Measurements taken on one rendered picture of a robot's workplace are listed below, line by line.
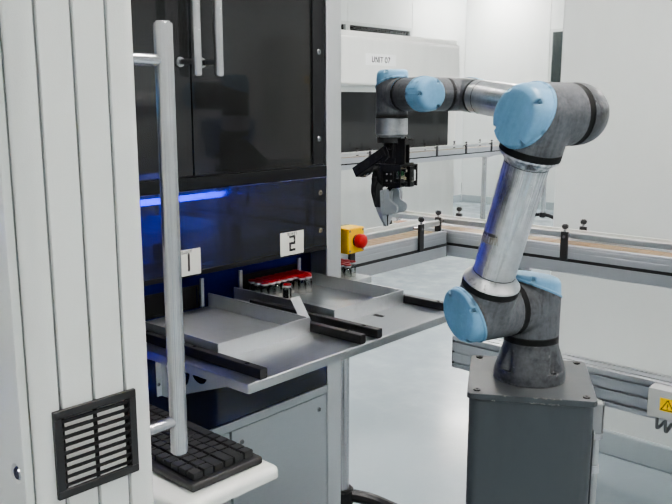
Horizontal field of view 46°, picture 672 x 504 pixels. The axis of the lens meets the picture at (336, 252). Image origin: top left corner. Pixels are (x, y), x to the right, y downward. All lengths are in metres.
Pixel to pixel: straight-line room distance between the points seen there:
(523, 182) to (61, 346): 0.87
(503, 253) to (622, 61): 1.72
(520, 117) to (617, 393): 1.40
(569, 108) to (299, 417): 1.14
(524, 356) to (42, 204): 1.08
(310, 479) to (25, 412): 1.36
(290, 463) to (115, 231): 1.29
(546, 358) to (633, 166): 1.54
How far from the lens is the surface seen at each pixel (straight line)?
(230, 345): 1.60
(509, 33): 10.91
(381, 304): 1.94
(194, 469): 1.27
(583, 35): 3.25
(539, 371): 1.73
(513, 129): 1.46
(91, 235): 1.03
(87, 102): 1.02
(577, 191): 3.25
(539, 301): 1.69
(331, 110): 2.13
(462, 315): 1.61
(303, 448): 2.25
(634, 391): 2.65
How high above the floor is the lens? 1.38
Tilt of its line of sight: 11 degrees down
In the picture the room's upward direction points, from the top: straight up
